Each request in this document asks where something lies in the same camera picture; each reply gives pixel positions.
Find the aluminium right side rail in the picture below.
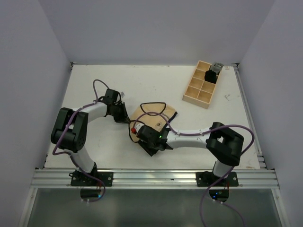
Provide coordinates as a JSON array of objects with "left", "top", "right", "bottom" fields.
[{"left": 233, "top": 63, "right": 267, "bottom": 169}]

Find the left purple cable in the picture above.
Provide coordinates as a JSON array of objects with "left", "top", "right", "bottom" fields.
[{"left": 52, "top": 79, "right": 112, "bottom": 203}]

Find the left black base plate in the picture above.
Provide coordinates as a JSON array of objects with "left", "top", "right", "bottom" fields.
[{"left": 69, "top": 171, "right": 114, "bottom": 187}]

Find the aluminium rail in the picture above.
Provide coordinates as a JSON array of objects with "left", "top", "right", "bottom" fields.
[
  {"left": 30, "top": 168, "right": 279, "bottom": 189},
  {"left": 233, "top": 63, "right": 267, "bottom": 169}
]

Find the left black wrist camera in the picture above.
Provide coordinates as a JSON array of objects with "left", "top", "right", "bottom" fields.
[{"left": 103, "top": 88, "right": 122, "bottom": 105}]

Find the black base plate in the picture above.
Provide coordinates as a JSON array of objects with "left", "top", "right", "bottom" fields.
[
  {"left": 196, "top": 171, "right": 239, "bottom": 187},
  {"left": 69, "top": 171, "right": 114, "bottom": 187}
]

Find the aluminium front rail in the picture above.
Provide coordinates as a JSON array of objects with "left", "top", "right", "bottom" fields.
[{"left": 30, "top": 168, "right": 279, "bottom": 189}]

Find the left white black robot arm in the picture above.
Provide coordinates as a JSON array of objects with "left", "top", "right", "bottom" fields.
[{"left": 51, "top": 101, "right": 129, "bottom": 186}]

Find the rolled black garment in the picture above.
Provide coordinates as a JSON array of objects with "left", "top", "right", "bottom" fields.
[{"left": 205, "top": 70, "right": 217, "bottom": 84}]

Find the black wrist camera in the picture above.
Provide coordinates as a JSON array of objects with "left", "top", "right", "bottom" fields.
[
  {"left": 103, "top": 88, "right": 122, "bottom": 105},
  {"left": 130, "top": 123, "right": 161, "bottom": 144}
]

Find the beige underwear with navy trim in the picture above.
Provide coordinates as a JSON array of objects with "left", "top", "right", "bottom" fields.
[{"left": 129, "top": 102, "right": 178, "bottom": 143}]

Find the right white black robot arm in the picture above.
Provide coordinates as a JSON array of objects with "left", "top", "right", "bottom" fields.
[{"left": 131, "top": 122, "right": 244, "bottom": 186}]

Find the wooden compartment organizer box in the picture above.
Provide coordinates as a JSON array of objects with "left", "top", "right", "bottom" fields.
[{"left": 182, "top": 61, "right": 222, "bottom": 109}]

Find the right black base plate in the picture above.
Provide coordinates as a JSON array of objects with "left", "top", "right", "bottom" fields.
[{"left": 196, "top": 171, "right": 239, "bottom": 187}]

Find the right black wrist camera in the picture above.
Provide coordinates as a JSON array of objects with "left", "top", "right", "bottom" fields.
[{"left": 130, "top": 123, "right": 161, "bottom": 144}]

